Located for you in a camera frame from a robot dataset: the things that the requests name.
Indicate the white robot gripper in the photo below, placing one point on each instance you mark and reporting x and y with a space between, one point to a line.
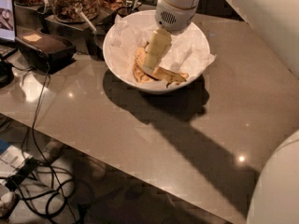
175 17

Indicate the spotted yellow banana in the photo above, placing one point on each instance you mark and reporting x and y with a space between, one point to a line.
160 73

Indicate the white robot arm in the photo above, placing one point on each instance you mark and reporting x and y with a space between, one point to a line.
276 21

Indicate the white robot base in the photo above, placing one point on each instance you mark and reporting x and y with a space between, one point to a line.
276 196

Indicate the white ceramic bowl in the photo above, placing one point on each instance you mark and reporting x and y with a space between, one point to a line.
124 69

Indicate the white paper liner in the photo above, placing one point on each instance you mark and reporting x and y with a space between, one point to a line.
190 50

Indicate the small black cup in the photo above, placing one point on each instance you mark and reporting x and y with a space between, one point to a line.
130 7

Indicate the white serving spoon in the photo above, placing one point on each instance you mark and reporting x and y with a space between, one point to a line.
84 17

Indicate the black display tray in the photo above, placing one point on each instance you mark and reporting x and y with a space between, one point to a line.
80 34

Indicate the black pouch case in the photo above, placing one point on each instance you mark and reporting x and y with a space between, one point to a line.
46 53

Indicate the laptop with lit screen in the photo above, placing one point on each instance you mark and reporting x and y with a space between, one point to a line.
8 31

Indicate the power adapter box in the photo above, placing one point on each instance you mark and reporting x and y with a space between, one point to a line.
15 166

